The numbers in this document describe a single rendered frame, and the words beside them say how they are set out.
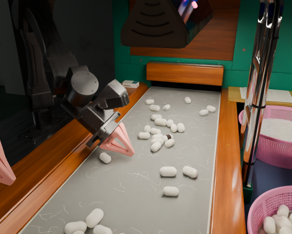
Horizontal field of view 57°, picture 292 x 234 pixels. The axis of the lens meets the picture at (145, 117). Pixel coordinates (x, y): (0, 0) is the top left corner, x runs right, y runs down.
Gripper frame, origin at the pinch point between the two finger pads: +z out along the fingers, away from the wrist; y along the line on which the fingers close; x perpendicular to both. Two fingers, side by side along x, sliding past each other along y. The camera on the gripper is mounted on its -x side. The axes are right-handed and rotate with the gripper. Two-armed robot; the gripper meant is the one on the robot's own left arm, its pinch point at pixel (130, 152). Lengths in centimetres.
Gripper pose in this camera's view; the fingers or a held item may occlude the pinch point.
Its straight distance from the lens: 65.0
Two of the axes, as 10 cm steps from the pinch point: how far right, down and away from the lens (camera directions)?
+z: 7.3, 6.8, 0.7
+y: 2.7, -3.8, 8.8
